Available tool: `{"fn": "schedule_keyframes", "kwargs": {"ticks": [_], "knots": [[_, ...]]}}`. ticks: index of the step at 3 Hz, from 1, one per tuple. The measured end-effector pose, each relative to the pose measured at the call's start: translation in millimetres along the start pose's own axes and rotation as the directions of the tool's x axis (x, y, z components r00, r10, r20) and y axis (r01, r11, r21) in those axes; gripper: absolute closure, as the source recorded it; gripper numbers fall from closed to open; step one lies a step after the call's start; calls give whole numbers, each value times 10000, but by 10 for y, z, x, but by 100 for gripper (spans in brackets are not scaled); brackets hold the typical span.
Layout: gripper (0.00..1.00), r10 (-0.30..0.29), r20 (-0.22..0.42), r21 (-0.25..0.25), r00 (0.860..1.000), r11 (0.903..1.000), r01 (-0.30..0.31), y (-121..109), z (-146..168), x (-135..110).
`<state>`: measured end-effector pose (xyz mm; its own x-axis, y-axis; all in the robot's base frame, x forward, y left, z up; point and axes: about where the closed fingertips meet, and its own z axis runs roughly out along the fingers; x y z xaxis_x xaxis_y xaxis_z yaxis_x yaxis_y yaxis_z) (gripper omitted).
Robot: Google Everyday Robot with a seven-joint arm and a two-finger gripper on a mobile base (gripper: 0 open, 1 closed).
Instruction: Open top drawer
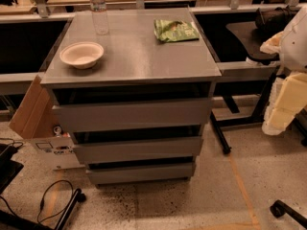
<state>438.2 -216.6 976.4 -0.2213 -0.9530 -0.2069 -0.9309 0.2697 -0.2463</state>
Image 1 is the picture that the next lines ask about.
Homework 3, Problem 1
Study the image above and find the black device on table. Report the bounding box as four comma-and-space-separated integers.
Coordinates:
255, 7, 297, 34

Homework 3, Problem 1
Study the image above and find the grey top drawer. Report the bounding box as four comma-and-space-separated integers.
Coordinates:
53, 98, 212, 132

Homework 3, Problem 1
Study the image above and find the grey bottom drawer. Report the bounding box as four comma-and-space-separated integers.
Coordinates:
86, 162, 196, 185

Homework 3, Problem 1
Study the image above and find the black cable on floor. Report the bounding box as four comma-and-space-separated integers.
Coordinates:
36, 179, 75, 225

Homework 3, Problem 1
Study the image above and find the black caster leg right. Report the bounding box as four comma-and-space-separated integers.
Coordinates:
270, 200, 307, 229

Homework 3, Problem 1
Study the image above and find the grey drawer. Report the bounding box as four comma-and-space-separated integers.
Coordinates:
86, 162, 196, 185
73, 136, 202, 164
53, 98, 212, 132

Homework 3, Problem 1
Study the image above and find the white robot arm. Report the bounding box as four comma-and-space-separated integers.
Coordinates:
260, 6, 307, 135

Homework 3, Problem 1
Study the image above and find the brown cardboard box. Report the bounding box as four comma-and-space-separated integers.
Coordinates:
9, 76, 83, 170

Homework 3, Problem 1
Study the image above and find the green chip bag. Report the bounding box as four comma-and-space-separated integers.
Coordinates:
153, 19, 200, 43

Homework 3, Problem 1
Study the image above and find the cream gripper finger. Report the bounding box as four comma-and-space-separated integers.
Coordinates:
262, 73, 307, 135

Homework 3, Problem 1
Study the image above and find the grey drawer cabinet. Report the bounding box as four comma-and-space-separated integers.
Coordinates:
40, 7, 223, 188

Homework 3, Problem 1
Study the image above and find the black stand leg left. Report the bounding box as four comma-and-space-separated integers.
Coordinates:
54, 188, 86, 230

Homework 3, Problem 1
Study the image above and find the clear plastic water bottle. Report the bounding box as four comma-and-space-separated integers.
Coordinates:
89, 0, 109, 35

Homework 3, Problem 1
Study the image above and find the grey middle drawer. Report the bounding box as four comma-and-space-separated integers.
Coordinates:
73, 136, 202, 164

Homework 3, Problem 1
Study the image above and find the black equipment at left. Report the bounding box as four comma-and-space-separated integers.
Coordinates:
0, 144, 23, 194

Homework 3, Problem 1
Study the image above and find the white paper bowl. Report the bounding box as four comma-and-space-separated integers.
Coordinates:
59, 42, 105, 69

